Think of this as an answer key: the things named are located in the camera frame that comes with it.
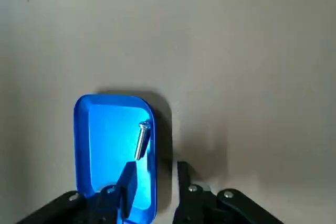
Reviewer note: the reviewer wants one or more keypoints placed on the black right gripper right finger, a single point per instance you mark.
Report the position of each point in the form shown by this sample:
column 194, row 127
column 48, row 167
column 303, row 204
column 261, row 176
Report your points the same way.
column 194, row 197

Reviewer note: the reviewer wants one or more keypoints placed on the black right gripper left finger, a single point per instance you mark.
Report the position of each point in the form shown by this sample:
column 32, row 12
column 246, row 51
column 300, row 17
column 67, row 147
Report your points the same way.
column 123, row 190

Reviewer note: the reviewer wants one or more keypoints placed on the small blue parts tray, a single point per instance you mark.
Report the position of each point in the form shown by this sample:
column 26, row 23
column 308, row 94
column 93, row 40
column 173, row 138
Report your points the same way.
column 110, row 134

